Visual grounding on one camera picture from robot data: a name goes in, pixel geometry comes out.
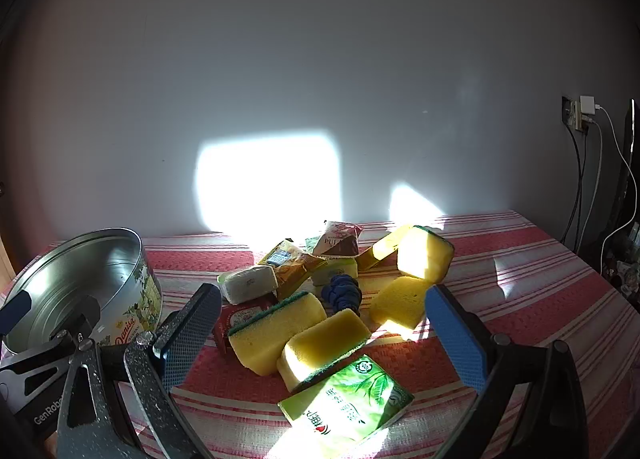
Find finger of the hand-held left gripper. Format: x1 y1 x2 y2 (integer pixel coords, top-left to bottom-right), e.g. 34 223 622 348
0 291 30 335
52 295 103 345

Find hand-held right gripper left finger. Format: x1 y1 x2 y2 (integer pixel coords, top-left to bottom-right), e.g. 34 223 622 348
56 283 222 459

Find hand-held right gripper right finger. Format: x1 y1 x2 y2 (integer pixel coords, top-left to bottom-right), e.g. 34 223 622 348
424 284 590 459

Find round metal cookie tin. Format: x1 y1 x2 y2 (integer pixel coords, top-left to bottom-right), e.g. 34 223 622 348
0 227 163 355

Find red sauce packet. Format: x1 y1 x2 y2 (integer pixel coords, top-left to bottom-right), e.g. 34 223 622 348
212 301 276 355

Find plain yellow sponge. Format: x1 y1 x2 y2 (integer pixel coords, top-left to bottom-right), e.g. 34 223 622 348
369 276 432 342

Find yellow sponge green scrub side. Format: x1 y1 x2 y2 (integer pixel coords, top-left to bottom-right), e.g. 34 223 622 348
396 225 456 285
276 309 372 392
227 291 327 376

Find yellow seasoning packet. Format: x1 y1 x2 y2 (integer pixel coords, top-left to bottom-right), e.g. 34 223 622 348
357 225 416 271
257 239 326 301

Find blue knotted bundle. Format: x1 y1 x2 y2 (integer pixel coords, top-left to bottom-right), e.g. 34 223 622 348
321 275 362 318

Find large green tissue packet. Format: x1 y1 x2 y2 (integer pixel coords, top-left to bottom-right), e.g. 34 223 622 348
277 354 415 457

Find brown and white packet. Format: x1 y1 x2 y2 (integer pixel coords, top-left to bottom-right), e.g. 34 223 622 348
312 220 364 258

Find red striped tablecloth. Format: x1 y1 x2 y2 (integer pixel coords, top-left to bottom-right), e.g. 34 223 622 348
0 210 640 459

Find cluttered small items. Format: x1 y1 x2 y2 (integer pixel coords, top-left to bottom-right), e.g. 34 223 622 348
602 221 640 310

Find dark upright panel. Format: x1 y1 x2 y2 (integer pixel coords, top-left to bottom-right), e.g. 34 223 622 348
612 99 640 240

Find black cable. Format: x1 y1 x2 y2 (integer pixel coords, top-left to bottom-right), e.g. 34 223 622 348
560 130 585 245

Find white cable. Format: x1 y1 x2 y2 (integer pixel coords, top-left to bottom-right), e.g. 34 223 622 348
595 106 637 275
577 121 603 252

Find wall power socket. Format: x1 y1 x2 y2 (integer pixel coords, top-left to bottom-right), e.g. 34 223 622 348
561 95 583 132

